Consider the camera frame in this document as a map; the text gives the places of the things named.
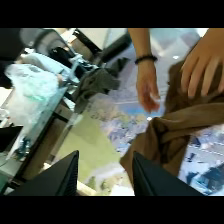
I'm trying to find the dark garment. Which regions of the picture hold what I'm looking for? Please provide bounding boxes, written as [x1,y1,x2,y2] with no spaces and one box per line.
[72,57,131,114]

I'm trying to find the black bracelet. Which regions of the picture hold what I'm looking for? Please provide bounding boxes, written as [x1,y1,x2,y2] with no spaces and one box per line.
[134,54,159,66]

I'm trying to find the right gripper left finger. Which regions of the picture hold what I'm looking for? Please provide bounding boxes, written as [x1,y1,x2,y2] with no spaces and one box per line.
[9,149,80,197]

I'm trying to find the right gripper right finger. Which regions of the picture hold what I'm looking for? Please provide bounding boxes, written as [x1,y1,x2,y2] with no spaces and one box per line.
[132,150,205,197]

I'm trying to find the brown T-shirt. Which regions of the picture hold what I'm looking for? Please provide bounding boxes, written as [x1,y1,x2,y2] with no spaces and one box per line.
[119,59,224,188]

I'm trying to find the person's hand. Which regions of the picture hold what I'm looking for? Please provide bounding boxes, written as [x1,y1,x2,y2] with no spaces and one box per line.
[135,60,162,114]
[179,28,224,98]

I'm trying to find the person's forearm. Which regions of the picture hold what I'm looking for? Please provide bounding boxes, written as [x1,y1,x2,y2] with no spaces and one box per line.
[127,28,155,60]

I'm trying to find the clear plastic bag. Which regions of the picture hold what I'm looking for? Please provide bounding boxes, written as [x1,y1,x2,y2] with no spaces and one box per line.
[4,62,69,134]

